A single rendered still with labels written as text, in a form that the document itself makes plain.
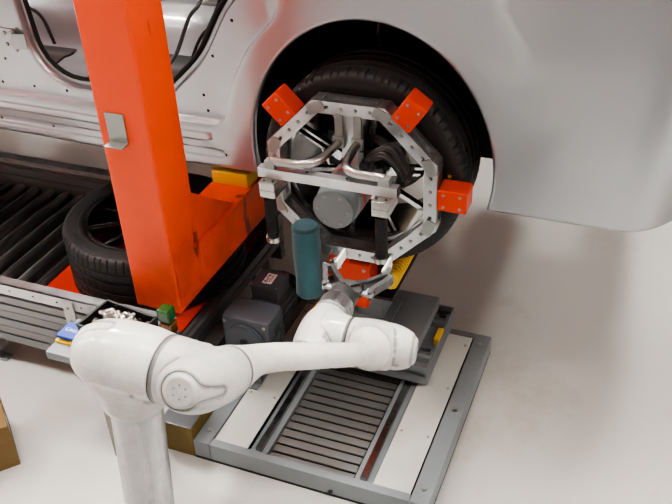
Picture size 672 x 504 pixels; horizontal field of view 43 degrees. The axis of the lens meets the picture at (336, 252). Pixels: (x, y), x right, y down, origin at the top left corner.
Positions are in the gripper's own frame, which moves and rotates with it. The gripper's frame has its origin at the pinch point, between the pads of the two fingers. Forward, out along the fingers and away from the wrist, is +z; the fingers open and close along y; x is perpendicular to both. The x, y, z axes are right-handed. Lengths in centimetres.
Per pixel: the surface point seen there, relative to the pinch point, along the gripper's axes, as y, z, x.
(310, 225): -27.1, 24.2, -9.2
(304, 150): -40, 52, 1
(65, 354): -89, -25, -38
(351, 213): -11.1, 18.1, 1.8
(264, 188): -34.5, 10.6, 10.1
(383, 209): 1.3, 10.6, 9.8
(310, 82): -32, 41, 30
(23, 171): -197, 85, -51
